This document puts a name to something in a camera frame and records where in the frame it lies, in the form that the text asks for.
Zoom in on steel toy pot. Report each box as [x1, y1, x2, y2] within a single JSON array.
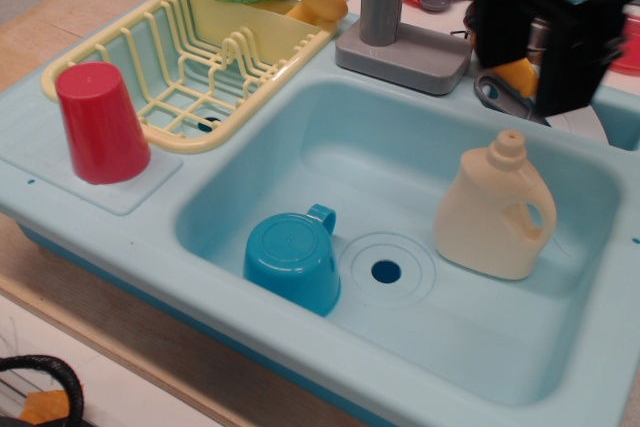
[[451, 3, 549, 67]]

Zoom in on grey toy utensil handle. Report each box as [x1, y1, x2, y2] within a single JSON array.
[[474, 74, 549, 126]]

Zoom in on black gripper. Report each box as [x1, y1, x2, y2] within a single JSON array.
[[473, 0, 631, 117]]

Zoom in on blue plastic mug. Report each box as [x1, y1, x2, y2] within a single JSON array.
[[243, 204, 341, 316]]

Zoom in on yellow handled toy knife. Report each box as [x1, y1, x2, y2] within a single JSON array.
[[489, 57, 609, 145]]

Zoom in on black braided cable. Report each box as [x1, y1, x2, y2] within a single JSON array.
[[0, 355, 85, 427]]

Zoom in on red plastic cup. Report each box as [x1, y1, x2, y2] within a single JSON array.
[[55, 62, 151, 185]]

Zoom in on light blue toy sink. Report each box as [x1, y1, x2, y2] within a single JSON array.
[[1, 24, 639, 426]]

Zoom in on cream detergent bottle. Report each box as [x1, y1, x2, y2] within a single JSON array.
[[433, 130, 557, 280]]

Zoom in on yellow dish drying rack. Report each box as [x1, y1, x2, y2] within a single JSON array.
[[40, 0, 338, 154]]

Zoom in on orange tape piece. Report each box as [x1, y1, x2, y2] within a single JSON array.
[[18, 390, 70, 425]]

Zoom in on red toy plate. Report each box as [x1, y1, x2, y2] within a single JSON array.
[[610, 15, 640, 77]]

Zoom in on grey toy faucet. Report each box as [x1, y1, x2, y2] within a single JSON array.
[[335, 0, 472, 95]]

